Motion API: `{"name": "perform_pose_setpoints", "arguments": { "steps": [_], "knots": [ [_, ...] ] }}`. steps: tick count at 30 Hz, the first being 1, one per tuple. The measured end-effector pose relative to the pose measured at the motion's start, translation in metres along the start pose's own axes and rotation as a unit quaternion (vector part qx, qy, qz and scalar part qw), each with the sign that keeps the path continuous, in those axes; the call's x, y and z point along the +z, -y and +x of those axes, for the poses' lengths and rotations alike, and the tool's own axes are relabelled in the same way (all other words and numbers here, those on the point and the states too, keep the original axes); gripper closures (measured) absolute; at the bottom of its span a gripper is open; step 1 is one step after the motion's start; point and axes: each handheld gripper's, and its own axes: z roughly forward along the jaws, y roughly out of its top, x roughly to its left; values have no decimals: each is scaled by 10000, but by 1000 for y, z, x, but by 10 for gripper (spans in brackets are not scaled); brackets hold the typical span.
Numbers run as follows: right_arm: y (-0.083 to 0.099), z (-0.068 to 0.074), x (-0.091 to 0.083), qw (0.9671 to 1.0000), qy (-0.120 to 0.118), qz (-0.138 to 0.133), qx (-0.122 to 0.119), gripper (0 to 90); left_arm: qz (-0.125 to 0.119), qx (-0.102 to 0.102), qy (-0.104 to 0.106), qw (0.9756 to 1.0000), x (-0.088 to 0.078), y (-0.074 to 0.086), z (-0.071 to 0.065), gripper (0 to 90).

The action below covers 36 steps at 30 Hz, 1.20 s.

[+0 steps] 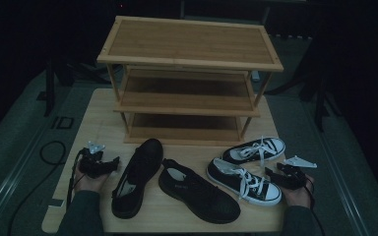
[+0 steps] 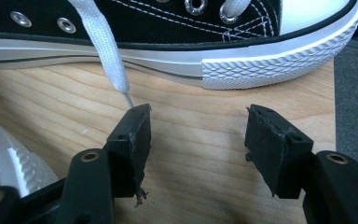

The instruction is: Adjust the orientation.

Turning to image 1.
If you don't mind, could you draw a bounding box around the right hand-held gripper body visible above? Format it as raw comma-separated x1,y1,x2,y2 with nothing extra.
282,154,318,192

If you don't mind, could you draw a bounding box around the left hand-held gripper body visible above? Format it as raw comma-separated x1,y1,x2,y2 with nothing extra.
78,141,113,180

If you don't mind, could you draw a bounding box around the wooden shoe rack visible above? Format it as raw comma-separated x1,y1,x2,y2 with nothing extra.
96,15,284,148

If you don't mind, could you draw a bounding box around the black shoe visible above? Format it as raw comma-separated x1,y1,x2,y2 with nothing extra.
157,158,242,225
111,138,164,220

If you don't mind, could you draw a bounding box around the person's right hand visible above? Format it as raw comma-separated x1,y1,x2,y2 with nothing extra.
280,174,315,209

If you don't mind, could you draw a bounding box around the hand-held gripper cable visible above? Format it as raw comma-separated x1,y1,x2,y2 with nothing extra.
303,176,327,236
65,148,87,211

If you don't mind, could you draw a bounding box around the black and white sneaker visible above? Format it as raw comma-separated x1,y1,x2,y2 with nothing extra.
221,136,286,167
205,156,284,207

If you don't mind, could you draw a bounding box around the black metal stand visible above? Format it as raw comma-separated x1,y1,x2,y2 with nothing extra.
298,63,343,133
34,57,77,118

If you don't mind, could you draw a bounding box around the left hand-held gripper cable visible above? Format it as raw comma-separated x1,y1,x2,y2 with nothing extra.
65,148,87,211

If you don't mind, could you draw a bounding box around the person's left hand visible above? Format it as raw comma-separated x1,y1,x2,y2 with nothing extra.
73,160,111,195

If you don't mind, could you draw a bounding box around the right hand-held gripper cable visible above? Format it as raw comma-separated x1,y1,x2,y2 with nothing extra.
303,176,327,236

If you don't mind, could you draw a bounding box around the black floor cable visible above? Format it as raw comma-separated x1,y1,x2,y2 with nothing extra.
7,140,68,236

